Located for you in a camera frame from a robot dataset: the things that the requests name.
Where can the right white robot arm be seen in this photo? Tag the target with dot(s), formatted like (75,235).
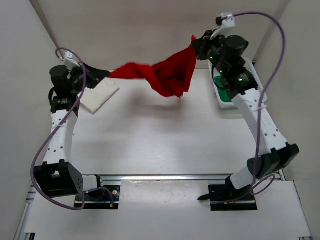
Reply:
(273,152)

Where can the white t shirt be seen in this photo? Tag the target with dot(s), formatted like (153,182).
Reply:
(94,99)

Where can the green item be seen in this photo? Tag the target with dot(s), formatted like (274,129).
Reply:
(222,93)

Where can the red t shirt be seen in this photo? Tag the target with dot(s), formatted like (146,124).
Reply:
(169,78)

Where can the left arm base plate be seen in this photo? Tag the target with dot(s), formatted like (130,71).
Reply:
(101,193)

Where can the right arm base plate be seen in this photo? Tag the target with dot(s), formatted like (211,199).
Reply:
(223,199)

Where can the white plastic basket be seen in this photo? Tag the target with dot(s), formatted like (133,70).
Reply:
(249,66)

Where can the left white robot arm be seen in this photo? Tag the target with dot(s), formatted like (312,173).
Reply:
(56,176)

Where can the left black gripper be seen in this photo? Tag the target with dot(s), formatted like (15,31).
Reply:
(95,76)

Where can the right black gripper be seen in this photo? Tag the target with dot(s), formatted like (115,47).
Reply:
(202,46)

